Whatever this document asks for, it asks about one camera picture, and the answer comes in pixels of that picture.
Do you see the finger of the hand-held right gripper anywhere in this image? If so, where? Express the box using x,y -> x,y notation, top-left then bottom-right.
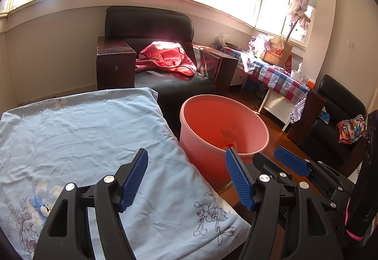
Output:
252,153 -> 337,213
274,146 -> 356,198

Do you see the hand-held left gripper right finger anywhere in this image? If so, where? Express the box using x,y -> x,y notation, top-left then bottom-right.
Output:
225,147 -> 344,260

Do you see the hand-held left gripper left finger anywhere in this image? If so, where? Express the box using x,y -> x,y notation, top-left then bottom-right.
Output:
32,148 -> 149,260

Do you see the pink plastic bucket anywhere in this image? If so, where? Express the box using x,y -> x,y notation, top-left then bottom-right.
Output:
179,95 -> 270,190

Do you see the light blue floral cloth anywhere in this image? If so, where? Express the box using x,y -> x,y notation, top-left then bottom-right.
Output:
0,87 -> 251,260

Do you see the black pole with pink band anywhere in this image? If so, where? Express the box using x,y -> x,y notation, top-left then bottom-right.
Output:
345,110 -> 378,260

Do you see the colourful printed cloth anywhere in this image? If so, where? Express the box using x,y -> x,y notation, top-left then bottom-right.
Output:
337,115 -> 367,145

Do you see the table with checkered cloth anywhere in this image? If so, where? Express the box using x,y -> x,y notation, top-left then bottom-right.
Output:
241,52 -> 314,130

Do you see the small black leather armchair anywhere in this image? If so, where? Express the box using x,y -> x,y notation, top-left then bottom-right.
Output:
288,74 -> 367,178

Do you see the white drawer cabinet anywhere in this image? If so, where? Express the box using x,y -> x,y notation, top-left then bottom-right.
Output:
229,66 -> 251,89

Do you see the dark wooden side cabinet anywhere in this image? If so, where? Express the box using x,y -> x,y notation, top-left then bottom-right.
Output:
192,41 -> 239,96
97,36 -> 137,91

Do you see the brown paper bag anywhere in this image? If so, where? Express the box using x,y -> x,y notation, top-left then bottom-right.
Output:
263,35 -> 293,67

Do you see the pink gingham cloth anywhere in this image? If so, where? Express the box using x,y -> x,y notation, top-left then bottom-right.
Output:
248,35 -> 271,56

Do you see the red dotted cloth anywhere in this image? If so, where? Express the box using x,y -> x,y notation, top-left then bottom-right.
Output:
135,41 -> 197,76

